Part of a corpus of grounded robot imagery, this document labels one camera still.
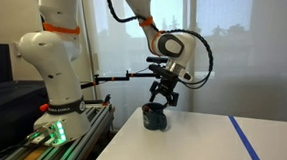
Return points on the aluminium rail frame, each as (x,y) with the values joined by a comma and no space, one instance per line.
(86,133)

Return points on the white window post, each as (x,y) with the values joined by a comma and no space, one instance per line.
(192,30)

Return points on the orange knob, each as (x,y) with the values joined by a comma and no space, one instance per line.
(44,107)

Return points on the black camera mount rod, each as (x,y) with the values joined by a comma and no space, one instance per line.
(116,78)

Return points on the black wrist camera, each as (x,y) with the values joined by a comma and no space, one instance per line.
(157,59)

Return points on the dark blue mug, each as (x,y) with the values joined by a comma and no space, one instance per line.
(154,117)

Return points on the blue tape outline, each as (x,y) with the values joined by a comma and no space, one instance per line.
(244,140)

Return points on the black cabinet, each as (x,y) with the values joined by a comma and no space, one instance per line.
(11,111)

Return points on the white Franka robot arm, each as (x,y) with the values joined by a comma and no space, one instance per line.
(59,61)

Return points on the black clamp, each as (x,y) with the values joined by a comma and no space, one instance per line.
(106,99)

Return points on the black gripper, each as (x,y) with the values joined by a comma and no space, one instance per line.
(165,78)

